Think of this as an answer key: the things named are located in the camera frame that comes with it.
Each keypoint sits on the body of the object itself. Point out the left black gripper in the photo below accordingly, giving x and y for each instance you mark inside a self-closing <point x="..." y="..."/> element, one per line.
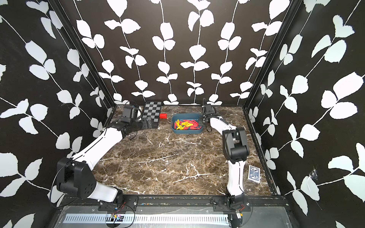
<point x="145" y="125"/>

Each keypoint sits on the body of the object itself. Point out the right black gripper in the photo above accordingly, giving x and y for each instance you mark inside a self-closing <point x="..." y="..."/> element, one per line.
<point x="204" y="120"/>

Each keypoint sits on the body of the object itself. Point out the teal plastic storage box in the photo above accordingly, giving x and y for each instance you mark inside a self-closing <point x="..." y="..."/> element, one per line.
<point x="183" y="116"/>

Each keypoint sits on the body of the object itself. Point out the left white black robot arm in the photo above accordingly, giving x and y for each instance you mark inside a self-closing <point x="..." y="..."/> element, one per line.
<point x="74" y="175"/>

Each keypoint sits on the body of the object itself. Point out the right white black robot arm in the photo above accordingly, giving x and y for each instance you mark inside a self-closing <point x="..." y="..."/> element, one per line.
<point x="235" y="149"/>

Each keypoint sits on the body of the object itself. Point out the clothespin pile in box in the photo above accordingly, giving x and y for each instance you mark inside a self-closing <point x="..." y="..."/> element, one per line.
<point x="187" y="124"/>

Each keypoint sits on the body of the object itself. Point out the black grey checkerboard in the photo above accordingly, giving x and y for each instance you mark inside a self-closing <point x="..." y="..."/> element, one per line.
<point x="152" y="110"/>

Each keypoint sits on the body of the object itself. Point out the small red block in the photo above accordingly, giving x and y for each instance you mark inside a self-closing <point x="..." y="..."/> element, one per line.
<point x="163" y="116"/>

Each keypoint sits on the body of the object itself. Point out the small electronics board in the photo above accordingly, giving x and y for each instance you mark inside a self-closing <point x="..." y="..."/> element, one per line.
<point x="115" y="218"/>

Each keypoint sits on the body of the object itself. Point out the white perforated cable duct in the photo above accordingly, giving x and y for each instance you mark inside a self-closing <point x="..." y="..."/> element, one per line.
<point x="213" y="219"/>

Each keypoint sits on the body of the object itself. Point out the black front mounting rail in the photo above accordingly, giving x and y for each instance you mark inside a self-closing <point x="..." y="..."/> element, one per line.
<point x="200" y="200"/>

